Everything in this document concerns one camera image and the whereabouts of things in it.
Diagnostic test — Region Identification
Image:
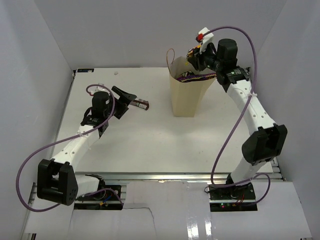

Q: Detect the brown chocolate bar wrapper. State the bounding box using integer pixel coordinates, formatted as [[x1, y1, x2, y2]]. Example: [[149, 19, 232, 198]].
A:
[[130, 97, 150, 111]]

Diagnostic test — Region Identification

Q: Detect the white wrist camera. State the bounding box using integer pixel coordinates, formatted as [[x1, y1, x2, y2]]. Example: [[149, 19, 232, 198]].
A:
[[94, 83, 108, 92], [195, 27, 214, 54]]

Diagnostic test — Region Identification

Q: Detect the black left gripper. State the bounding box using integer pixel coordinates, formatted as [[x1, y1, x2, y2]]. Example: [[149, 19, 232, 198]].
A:
[[104, 86, 136, 119]]

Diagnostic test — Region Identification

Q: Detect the left blue table label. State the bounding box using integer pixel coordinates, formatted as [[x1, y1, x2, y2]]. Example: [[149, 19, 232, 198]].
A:
[[76, 68, 95, 73]]

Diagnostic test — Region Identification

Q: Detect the beige paper bag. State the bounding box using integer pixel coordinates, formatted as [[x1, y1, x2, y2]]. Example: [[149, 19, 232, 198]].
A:
[[166, 56, 216, 118]]

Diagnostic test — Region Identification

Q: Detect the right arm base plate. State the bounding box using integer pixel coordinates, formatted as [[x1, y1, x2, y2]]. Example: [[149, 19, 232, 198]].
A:
[[204, 183, 258, 213]]

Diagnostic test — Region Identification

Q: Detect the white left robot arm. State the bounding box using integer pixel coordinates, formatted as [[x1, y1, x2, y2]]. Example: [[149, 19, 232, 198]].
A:
[[37, 84, 136, 206]]

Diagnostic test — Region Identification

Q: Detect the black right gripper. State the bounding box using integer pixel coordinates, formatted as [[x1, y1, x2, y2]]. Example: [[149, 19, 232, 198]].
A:
[[188, 42, 223, 73]]

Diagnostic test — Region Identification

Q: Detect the yellow M&M's packet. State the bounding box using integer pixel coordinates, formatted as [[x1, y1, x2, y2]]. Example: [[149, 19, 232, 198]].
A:
[[186, 45, 201, 61]]

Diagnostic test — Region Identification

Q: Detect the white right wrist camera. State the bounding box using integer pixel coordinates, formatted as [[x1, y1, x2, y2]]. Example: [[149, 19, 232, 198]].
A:
[[195, 27, 214, 54]]

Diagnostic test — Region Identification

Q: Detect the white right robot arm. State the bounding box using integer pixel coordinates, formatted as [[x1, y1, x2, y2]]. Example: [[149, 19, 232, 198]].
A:
[[186, 38, 288, 200]]

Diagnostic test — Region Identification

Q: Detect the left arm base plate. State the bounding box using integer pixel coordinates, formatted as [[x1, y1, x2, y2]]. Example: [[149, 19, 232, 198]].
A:
[[76, 184, 122, 203]]

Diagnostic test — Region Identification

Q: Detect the aluminium front rail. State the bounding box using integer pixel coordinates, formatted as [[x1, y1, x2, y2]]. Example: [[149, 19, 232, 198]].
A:
[[75, 172, 283, 182]]

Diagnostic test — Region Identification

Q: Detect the dark purple nut snack bag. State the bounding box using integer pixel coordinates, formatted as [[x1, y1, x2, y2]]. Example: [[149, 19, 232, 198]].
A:
[[176, 71, 216, 83]]

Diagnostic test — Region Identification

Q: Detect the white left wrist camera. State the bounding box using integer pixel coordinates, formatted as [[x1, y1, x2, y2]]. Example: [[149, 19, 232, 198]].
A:
[[94, 83, 108, 92]]

